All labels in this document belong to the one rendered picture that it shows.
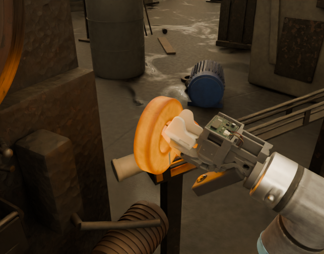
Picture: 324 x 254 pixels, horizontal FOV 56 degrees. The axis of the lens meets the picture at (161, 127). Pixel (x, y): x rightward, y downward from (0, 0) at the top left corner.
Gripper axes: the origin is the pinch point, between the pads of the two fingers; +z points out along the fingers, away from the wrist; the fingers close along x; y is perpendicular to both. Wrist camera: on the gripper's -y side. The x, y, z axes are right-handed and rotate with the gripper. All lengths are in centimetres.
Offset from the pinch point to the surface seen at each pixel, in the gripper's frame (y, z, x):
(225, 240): -79, -28, -52
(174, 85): -107, 76, -208
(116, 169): -18.8, 8.1, -0.8
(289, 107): -8, -21, -53
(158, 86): -111, 88, -198
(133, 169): -19.0, 5.1, -3.8
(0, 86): 5.4, 21.4, 18.8
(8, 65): 8.1, 22.2, 16.6
